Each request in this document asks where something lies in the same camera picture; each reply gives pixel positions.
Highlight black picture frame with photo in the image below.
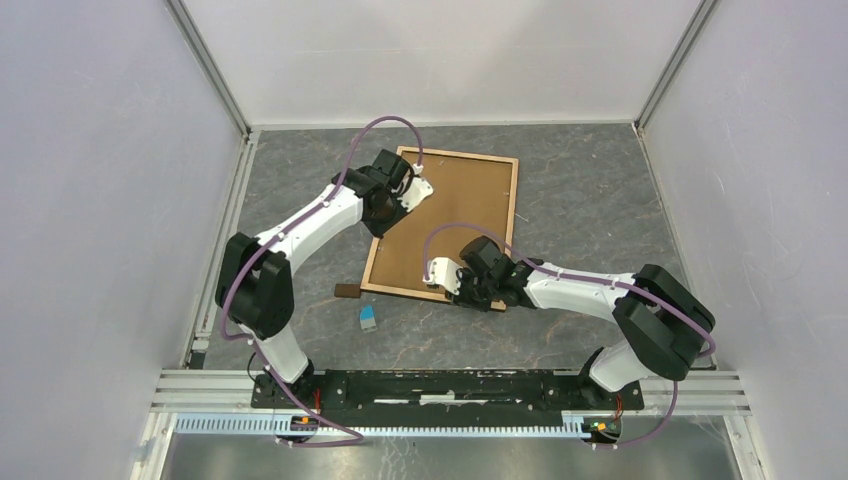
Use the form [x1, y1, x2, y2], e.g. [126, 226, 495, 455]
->
[360, 149, 519, 303]

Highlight small brown wooden block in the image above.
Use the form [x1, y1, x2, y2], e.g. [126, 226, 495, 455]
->
[334, 283, 361, 299]

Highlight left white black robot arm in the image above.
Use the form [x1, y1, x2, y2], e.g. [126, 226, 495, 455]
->
[215, 150, 434, 408]

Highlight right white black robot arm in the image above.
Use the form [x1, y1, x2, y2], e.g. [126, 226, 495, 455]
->
[445, 236, 716, 408]

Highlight blue grey eraser block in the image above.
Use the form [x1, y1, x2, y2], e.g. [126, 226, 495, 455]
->
[359, 305, 377, 333]

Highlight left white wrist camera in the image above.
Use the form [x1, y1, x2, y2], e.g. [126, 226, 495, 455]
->
[399, 176, 434, 213]

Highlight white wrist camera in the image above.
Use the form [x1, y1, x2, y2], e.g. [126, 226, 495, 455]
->
[399, 176, 434, 213]
[423, 257, 462, 295]

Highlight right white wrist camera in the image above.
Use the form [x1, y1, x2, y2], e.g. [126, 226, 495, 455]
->
[423, 257, 462, 295]

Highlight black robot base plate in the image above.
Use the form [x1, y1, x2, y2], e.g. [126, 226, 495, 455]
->
[250, 368, 645, 429]

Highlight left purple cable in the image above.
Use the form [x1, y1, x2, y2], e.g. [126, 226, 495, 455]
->
[218, 115, 427, 449]

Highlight purple cable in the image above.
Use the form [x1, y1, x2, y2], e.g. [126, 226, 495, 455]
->
[422, 222, 718, 450]
[218, 115, 427, 449]

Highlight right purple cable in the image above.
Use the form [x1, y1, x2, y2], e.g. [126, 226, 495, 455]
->
[422, 222, 718, 450]

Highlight left aluminium floor rail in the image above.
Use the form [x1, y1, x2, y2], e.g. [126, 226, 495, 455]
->
[181, 131, 261, 369]

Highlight left aluminium corner post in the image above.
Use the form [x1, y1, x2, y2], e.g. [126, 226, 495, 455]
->
[164, 0, 252, 137]

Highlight aluminium corner post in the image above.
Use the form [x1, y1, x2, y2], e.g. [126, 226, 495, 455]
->
[633, 0, 720, 136]
[164, 0, 252, 137]

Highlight aluminium front rail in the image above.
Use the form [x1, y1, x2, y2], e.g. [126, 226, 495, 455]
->
[151, 370, 752, 417]

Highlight blue slotted cable duct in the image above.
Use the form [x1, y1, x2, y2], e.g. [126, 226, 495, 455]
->
[173, 413, 588, 439]

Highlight right aluminium corner post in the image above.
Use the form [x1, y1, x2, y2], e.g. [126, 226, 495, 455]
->
[633, 0, 720, 136]

